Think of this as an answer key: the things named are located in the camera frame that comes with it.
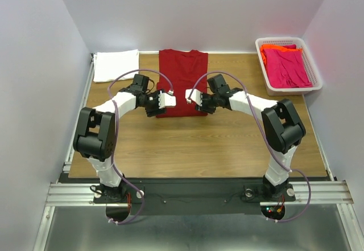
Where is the dark red t shirt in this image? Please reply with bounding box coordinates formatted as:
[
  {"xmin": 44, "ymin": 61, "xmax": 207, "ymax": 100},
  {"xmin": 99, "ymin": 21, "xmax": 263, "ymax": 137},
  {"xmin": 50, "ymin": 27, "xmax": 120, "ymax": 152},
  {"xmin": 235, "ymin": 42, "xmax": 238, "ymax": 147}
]
[{"xmin": 157, "ymin": 49, "xmax": 208, "ymax": 118}]

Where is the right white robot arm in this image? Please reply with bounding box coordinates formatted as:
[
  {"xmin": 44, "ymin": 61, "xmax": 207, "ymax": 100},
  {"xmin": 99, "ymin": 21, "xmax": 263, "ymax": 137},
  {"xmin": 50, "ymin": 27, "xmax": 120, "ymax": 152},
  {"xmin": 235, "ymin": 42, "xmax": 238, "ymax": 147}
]
[{"xmin": 185, "ymin": 72, "xmax": 306, "ymax": 200}]

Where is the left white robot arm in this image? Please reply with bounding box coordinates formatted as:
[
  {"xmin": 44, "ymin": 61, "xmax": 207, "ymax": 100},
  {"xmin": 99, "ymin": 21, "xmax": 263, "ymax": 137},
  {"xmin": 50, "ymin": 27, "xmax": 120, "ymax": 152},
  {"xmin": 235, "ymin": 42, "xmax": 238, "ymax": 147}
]
[{"xmin": 73, "ymin": 74, "xmax": 176, "ymax": 203}]

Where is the folded white t shirt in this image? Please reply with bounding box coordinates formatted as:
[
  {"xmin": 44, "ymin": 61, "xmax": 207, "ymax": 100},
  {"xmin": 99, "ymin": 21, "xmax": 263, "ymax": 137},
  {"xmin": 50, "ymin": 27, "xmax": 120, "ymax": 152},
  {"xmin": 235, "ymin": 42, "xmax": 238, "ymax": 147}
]
[{"xmin": 93, "ymin": 50, "xmax": 139, "ymax": 83}]

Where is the orange t shirt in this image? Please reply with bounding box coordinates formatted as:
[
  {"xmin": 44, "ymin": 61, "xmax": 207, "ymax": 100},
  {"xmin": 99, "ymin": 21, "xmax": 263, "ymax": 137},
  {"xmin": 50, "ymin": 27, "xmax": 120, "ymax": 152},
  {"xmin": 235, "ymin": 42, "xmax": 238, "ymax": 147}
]
[{"xmin": 259, "ymin": 44, "xmax": 303, "ymax": 65}]

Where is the pink t shirt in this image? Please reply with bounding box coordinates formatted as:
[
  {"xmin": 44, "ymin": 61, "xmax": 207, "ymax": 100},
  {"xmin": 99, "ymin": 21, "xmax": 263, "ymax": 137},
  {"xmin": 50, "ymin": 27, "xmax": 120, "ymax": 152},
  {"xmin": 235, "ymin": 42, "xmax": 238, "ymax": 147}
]
[{"xmin": 264, "ymin": 49, "xmax": 313, "ymax": 89}]

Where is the white plastic basket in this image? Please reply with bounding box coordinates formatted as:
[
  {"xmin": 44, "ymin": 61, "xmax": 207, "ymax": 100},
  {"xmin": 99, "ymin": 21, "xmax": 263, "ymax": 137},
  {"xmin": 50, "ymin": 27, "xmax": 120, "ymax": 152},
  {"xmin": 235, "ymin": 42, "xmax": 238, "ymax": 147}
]
[{"xmin": 255, "ymin": 36, "xmax": 322, "ymax": 96}]

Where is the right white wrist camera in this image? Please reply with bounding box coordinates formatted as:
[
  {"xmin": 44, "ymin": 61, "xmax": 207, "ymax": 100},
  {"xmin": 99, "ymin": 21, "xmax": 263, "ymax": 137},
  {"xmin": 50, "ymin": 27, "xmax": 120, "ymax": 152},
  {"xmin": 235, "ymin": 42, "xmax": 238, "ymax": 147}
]
[{"xmin": 185, "ymin": 89, "xmax": 202, "ymax": 106}]

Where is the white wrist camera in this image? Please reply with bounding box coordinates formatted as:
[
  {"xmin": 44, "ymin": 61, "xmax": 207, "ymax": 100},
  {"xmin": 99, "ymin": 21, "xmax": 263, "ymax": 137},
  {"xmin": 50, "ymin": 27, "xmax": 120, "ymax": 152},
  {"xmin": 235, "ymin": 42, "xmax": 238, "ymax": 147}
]
[
  {"xmin": 185, "ymin": 89, "xmax": 202, "ymax": 106},
  {"xmin": 158, "ymin": 90, "xmax": 176, "ymax": 109}
]

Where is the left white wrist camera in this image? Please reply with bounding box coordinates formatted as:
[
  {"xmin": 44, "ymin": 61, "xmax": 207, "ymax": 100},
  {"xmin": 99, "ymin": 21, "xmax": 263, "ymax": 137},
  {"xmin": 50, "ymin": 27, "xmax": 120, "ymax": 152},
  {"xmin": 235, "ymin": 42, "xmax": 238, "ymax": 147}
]
[{"xmin": 158, "ymin": 90, "xmax": 176, "ymax": 109}]

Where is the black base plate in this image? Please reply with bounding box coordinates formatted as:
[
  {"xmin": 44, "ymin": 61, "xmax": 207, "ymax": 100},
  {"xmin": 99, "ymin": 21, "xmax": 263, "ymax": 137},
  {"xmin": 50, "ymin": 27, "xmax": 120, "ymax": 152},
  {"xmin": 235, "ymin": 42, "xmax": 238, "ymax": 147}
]
[{"xmin": 90, "ymin": 178, "xmax": 296, "ymax": 218}]

